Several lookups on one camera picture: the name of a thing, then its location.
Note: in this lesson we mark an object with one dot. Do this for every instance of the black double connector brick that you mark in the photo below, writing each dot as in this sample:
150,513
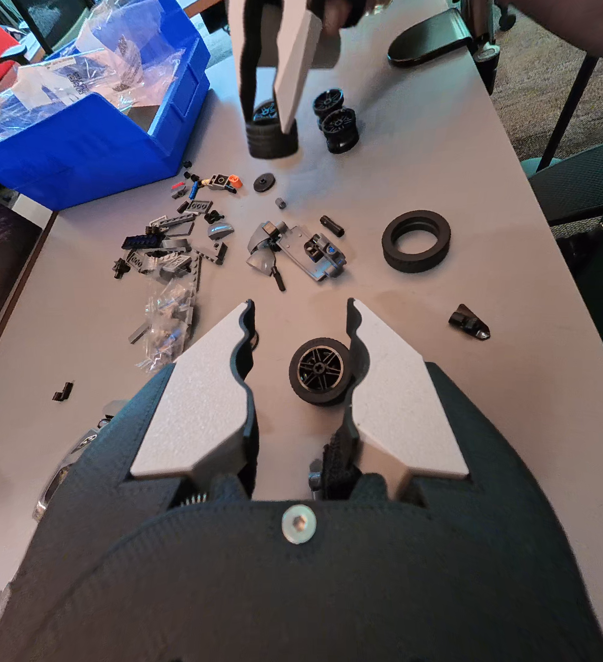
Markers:
216,215

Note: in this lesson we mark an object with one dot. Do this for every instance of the thin black axle pin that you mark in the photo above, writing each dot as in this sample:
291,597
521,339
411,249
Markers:
280,279

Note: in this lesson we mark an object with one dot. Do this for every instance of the flat grey tile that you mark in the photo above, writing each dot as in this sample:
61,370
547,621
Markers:
137,336

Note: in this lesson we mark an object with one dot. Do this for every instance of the grey brick with red pin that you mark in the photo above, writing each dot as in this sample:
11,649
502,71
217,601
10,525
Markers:
177,192

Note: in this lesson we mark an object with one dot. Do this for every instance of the black rubber toy tire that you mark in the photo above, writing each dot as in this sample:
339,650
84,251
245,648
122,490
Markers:
273,145
420,261

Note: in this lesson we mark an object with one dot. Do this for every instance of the grey curved dome brick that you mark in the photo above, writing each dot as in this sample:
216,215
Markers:
220,232

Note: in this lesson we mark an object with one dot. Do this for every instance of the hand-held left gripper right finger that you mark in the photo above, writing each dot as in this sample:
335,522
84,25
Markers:
405,413

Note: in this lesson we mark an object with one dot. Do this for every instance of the grey plate brick assembly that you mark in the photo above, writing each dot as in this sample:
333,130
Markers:
301,253

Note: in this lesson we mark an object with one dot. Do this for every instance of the clear bag of small parts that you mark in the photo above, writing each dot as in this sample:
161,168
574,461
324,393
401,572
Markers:
164,331

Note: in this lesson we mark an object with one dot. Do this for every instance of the black wedge brick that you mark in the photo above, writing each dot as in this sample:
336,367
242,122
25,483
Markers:
467,320

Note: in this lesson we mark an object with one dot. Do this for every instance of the small assembly with orange connector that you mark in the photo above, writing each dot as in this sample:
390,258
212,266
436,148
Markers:
220,181

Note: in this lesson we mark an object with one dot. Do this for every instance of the black angle bracket brick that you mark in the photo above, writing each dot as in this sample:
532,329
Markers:
63,392

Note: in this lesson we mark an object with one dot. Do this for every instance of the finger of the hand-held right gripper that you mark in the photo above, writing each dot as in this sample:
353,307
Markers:
296,67
237,20

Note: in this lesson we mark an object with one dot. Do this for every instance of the black office chair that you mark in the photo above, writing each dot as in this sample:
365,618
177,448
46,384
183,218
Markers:
425,41

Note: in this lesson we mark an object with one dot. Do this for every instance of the pile of grey toy bricks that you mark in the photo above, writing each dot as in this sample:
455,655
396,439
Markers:
169,264

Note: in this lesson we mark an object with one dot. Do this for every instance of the toy wheel with tire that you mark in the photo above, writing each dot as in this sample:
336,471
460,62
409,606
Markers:
318,370

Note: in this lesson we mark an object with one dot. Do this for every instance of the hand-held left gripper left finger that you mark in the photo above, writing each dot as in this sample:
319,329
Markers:
193,413

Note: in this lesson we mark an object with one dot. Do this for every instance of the black metal leg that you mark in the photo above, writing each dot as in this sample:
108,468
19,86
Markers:
570,108

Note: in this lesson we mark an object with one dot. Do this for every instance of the grey toy car model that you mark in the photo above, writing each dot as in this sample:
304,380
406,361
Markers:
74,455

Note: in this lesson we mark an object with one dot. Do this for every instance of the black pin connector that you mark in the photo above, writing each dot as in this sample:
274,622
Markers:
331,225

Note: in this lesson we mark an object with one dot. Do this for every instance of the black round toy disc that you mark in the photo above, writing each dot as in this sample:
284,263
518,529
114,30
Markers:
264,182

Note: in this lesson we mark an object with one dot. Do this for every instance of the grey plate with round holes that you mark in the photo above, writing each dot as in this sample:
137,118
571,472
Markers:
199,205

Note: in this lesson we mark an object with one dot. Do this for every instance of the black spoked toy wheel rim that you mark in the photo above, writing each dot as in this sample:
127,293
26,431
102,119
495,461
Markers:
338,132
327,103
265,111

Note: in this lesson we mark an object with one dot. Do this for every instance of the blue plastic bin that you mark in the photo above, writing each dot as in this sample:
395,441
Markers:
100,145

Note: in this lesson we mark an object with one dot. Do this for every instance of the teal mesh chair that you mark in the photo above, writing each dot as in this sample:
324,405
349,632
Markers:
580,181

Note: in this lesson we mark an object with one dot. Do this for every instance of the clear plastic bags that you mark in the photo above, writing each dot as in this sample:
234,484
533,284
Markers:
1,114

